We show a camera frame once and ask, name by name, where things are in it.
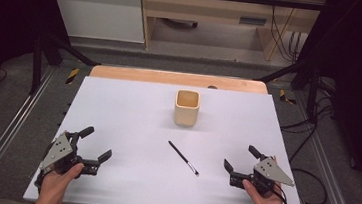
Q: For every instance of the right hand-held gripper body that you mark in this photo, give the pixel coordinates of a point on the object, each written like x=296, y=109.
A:
x=267, y=172

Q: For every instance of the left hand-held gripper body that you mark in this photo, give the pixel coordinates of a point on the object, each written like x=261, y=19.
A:
x=58, y=150

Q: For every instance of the black pen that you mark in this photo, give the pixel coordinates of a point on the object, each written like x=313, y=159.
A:
x=180, y=154

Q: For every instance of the beige square holder cup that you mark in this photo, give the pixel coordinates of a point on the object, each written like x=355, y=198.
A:
x=186, y=116

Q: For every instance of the person's left hand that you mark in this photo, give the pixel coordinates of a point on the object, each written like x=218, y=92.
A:
x=57, y=184

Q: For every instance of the yellow black striped tape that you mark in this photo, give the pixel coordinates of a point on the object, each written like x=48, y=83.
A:
x=72, y=75
x=283, y=96

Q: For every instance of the black metal stand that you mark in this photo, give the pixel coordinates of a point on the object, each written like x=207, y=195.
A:
x=36, y=68
x=312, y=94

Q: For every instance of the wooden table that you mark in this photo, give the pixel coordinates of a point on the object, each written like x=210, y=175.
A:
x=158, y=77

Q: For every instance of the white cabinet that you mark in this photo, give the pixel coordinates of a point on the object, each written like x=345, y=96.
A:
x=100, y=14

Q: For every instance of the light wooden desk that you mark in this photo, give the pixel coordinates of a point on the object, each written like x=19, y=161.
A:
x=211, y=8

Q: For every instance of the aluminium floor rail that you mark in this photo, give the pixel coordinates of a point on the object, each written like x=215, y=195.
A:
x=332, y=183
x=5, y=132

